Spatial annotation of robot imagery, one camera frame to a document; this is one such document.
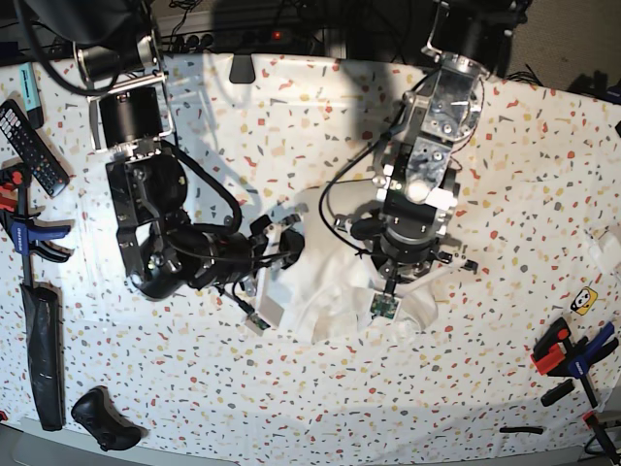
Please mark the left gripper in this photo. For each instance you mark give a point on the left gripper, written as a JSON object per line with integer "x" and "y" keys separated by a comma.
{"x": 402, "y": 249}

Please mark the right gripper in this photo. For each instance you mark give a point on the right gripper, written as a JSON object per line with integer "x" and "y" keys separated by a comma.
{"x": 231, "y": 259}

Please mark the white T-shirt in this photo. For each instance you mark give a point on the white T-shirt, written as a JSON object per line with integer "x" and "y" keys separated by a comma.
{"x": 327, "y": 293}

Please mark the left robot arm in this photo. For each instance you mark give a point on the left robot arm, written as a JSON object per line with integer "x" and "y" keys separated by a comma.
{"x": 414, "y": 186}

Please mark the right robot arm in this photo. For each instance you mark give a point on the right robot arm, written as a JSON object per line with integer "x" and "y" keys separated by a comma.
{"x": 176, "y": 224}

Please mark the black table edge clip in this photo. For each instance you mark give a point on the black table edge clip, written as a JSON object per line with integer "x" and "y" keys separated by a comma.
{"x": 242, "y": 69}

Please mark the right blue bar clamp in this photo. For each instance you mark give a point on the right blue bar clamp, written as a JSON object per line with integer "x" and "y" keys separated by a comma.
{"x": 555, "y": 355}

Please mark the blue bar clamp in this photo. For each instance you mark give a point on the blue bar clamp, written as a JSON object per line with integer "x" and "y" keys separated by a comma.
{"x": 555, "y": 355}
{"x": 27, "y": 236}

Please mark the yellow cartoon face sticker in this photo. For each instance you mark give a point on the yellow cartoon face sticker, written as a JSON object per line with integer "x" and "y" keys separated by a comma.
{"x": 584, "y": 301}

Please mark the black power strip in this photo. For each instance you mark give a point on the black power strip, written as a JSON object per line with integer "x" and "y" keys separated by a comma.
{"x": 225, "y": 39}

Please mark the small black block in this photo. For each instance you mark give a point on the small black block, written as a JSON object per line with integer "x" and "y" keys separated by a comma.
{"x": 555, "y": 394}

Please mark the long black sleeve pouch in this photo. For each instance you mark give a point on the long black sleeve pouch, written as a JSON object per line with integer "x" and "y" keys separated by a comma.
{"x": 42, "y": 319}

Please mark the left blue bar clamp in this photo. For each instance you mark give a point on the left blue bar clamp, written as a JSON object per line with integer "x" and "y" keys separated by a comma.
{"x": 27, "y": 236}

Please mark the black game controller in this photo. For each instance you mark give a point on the black game controller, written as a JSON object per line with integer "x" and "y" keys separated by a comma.
{"x": 94, "y": 411}

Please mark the black TV remote control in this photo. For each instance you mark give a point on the black TV remote control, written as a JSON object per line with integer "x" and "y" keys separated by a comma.
{"x": 31, "y": 149}

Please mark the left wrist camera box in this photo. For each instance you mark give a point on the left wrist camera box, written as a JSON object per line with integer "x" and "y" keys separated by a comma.
{"x": 384, "y": 305}

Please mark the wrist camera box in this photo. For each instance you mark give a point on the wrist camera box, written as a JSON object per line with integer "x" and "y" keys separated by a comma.
{"x": 384, "y": 305}
{"x": 267, "y": 312}

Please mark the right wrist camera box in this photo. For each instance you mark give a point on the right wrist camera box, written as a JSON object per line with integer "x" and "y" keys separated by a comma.
{"x": 267, "y": 312}

